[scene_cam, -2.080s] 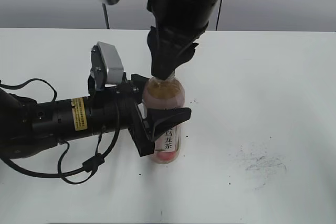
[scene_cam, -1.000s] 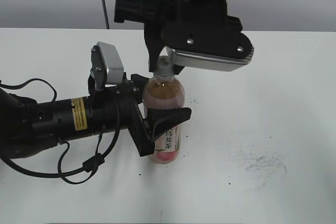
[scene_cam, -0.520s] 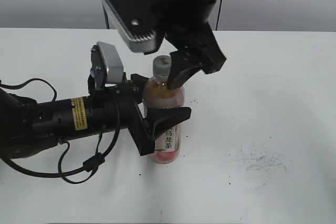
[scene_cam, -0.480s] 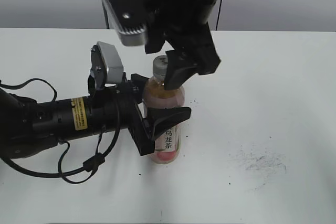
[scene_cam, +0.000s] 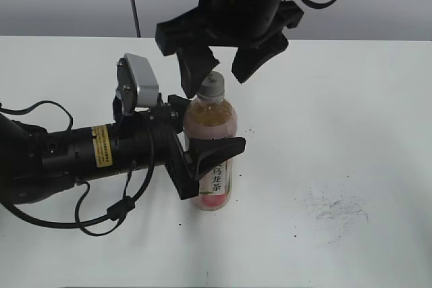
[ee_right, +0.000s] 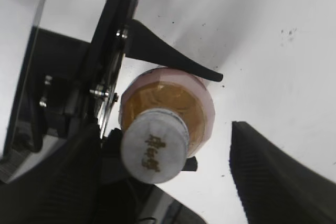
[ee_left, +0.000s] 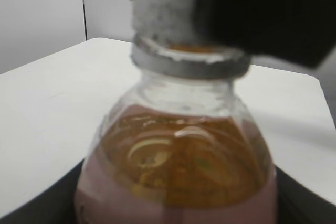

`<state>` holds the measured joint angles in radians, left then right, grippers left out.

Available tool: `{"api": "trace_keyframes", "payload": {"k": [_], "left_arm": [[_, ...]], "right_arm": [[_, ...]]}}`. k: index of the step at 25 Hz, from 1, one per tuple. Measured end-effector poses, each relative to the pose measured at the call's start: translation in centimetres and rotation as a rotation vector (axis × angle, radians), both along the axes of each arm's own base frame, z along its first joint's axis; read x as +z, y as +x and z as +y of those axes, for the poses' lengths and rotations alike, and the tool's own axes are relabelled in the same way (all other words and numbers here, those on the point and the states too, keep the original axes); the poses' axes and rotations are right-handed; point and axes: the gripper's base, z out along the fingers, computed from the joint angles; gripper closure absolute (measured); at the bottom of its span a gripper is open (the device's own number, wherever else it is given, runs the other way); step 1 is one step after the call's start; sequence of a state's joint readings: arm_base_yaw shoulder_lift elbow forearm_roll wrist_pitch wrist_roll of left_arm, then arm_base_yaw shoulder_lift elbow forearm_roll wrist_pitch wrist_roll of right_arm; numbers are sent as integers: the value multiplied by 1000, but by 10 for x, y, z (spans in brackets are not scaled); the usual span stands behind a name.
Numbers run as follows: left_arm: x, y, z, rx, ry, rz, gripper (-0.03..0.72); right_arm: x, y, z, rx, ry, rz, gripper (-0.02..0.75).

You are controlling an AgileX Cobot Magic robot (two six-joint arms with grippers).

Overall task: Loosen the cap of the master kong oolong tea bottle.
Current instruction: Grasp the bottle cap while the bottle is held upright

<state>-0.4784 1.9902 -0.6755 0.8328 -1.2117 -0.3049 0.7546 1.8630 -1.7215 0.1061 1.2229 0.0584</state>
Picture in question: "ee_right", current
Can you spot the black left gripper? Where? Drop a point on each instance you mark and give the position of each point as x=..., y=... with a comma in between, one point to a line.
x=92, y=85

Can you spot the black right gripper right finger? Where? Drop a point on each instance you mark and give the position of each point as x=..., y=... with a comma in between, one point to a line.
x=272, y=186

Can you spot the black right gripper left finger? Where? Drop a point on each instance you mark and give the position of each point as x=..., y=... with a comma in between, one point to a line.
x=84, y=181

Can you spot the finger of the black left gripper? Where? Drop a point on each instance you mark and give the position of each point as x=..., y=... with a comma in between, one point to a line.
x=189, y=162

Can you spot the white bottle cap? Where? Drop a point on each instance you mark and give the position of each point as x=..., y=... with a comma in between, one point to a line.
x=154, y=147

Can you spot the oolong tea bottle pink label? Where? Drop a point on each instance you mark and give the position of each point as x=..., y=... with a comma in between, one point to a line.
x=175, y=90

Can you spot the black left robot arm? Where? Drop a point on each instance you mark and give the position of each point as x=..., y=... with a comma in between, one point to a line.
x=51, y=66

